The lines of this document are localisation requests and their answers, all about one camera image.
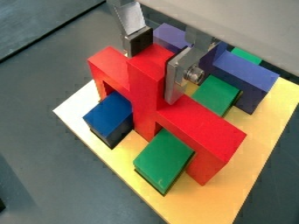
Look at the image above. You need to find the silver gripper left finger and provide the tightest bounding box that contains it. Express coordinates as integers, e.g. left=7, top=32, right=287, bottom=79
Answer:
left=107, top=0, right=153, bottom=57

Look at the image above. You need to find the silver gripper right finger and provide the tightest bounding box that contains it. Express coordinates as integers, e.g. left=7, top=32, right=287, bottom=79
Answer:
left=164, top=26, right=217, bottom=104

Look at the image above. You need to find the red three-legged block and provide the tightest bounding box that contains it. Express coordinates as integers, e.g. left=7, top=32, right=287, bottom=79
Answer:
left=88, top=44, right=247, bottom=185

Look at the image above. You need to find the yellow base board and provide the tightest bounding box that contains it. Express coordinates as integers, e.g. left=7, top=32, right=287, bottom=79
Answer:
left=53, top=78, right=299, bottom=224

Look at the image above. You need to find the purple three-legged block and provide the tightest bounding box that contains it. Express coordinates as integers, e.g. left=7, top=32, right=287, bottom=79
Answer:
left=153, top=24, right=277, bottom=114

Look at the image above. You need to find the blue long bar block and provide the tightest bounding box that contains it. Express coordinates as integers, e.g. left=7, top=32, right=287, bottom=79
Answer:
left=83, top=91, right=133, bottom=149

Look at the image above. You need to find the green long bar block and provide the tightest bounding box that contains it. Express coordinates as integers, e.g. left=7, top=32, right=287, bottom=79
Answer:
left=132, top=46, right=264, bottom=197

